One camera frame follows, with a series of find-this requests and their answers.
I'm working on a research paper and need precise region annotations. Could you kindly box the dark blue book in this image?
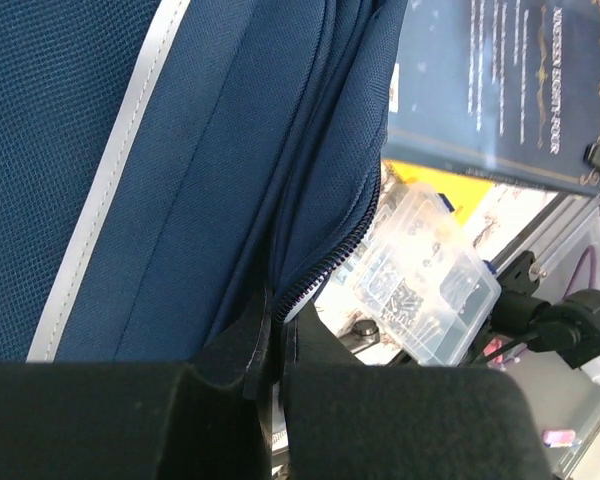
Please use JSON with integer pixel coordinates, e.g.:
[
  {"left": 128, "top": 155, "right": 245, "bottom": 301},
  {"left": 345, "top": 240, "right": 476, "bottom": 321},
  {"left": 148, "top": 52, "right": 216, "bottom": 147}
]
[{"left": 383, "top": 0, "right": 600, "bottom": 196}]

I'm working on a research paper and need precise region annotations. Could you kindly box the yellow notebook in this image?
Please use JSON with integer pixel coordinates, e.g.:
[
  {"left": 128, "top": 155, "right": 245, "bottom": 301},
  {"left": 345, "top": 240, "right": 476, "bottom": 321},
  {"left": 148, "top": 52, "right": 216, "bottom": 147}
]
[{"left": 384, "top": 159, "right": 494, "bottom": 226}]

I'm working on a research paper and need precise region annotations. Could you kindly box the navy blue student backpack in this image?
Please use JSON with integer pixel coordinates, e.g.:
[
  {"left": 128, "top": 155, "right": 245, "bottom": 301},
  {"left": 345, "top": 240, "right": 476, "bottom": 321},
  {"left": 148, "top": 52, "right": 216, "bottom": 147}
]
[{"left": 0, "top": 1, "right": 406, "bottom": 362}]

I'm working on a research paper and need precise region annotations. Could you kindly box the clear plastic pencil case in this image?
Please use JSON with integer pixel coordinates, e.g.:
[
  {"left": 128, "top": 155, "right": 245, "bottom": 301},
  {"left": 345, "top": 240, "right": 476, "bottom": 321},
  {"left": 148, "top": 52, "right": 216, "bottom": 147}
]
[{"left": 324, "top": 182, "right": 502, "bottom": 366}]

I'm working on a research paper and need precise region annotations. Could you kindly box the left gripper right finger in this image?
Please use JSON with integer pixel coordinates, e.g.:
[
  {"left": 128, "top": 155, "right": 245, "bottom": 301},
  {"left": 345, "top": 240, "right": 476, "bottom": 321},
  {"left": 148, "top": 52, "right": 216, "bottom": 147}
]
[{"left": 281, "top": 305, "right": 550, "bottom": 479}]

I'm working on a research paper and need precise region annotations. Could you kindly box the aluminium rail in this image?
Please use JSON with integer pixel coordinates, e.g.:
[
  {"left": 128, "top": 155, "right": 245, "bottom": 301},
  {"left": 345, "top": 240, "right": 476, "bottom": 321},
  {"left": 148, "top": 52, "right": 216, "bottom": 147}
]
[{"left": 491, "top": 193, "right": 600, "bottom": 281}]

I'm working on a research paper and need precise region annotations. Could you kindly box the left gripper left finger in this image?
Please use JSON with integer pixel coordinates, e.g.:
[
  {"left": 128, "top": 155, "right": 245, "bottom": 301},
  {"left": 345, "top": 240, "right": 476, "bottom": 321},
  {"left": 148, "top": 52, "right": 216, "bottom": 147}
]
[{"left": 0, "top": 289, "right": 271, "bottom": 479}]

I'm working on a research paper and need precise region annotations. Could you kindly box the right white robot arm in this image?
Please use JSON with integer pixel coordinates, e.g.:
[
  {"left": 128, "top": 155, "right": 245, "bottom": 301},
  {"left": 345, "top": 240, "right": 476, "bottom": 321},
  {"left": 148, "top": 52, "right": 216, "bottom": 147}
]
[{"left": 475, "top": 285, "right": 600, "bottom": 386}]

